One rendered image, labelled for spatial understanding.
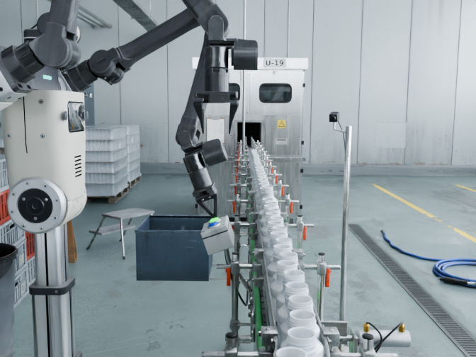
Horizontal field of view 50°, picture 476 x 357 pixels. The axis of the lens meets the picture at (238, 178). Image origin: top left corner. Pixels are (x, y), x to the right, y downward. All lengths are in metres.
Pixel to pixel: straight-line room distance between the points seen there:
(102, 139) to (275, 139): 3.00
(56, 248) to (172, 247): 0.72
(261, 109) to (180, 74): 5.81
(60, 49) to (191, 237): 1.13
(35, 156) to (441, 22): 11.82
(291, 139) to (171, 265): 4.35
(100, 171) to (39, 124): 6.79
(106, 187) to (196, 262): 6.12
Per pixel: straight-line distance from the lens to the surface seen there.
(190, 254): 2.17
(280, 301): 0.91
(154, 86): 12.01
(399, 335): 0.94
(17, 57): 1.32
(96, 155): 8.20
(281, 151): 6.36
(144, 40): 1.69
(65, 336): 1.64
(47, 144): 1.44
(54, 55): 1.27
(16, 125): 1.47
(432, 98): 12.61
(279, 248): 1.09
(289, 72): 6.37
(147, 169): 12.08
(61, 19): 1.29
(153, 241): 2.18
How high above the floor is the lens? 1.44
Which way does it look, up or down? 7 degrees down
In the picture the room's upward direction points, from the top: straight up
